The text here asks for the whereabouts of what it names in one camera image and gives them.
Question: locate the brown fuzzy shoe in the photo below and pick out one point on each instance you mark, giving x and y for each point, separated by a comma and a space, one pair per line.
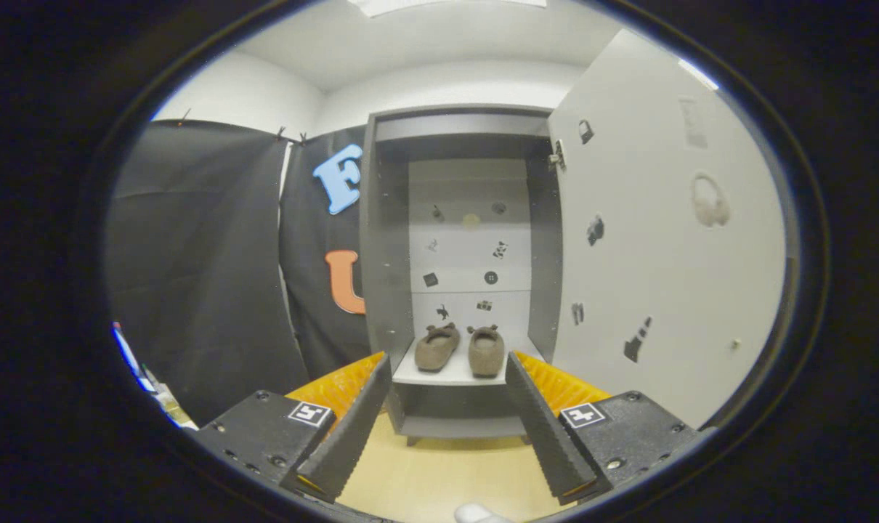
436, 352
487, 356

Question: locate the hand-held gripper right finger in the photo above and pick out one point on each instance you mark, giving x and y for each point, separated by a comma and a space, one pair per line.
545, 436

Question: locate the colourful blurred items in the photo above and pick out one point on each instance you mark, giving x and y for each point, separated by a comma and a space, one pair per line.
149, 378

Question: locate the metal door hinge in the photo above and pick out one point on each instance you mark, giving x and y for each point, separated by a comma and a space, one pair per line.
558, 156

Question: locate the white rounded object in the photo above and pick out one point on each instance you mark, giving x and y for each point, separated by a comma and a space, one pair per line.
479, 514

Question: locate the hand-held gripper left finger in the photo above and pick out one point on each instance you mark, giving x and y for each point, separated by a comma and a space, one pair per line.
352, 436

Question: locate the black backdrop cloth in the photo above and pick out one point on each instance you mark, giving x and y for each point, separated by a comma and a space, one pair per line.
192, 254

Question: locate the large ceiling light panel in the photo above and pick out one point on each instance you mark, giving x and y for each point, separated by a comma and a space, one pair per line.
447, 6

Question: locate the grey shoe cabinet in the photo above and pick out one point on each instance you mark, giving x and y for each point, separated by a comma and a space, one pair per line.
389, 254

